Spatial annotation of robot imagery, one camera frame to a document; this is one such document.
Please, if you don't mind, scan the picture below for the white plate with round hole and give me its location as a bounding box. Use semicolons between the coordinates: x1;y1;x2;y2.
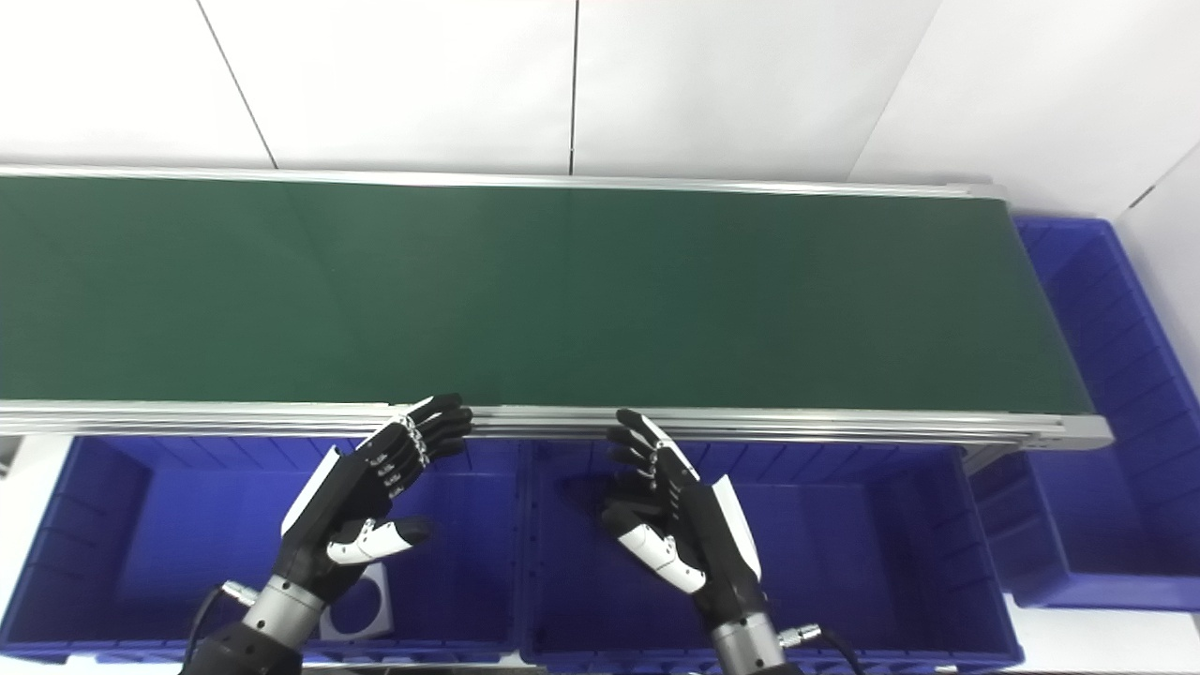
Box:
319;562;395;640

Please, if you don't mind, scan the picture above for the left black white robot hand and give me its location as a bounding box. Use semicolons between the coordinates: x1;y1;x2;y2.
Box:
275;394;474;606

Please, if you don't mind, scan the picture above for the green conveyor belt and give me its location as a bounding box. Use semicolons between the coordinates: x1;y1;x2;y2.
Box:
0;176;1093;415
0;164;1115;470

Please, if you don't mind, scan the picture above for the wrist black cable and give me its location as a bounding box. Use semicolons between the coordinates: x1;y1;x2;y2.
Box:
778;623;863;675
185;581;259;662

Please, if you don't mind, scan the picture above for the blue plastic bin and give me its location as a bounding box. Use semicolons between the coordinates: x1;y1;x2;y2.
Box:
518;439;1025;674
970;217;1200;612
0;433;526;667

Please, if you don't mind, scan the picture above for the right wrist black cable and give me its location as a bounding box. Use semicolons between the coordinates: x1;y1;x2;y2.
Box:
778;623;863;675

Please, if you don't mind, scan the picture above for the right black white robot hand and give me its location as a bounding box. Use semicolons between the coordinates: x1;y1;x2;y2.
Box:
600;408;772;627

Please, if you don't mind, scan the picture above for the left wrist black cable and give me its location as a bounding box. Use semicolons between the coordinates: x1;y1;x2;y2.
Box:
185;581;259;662

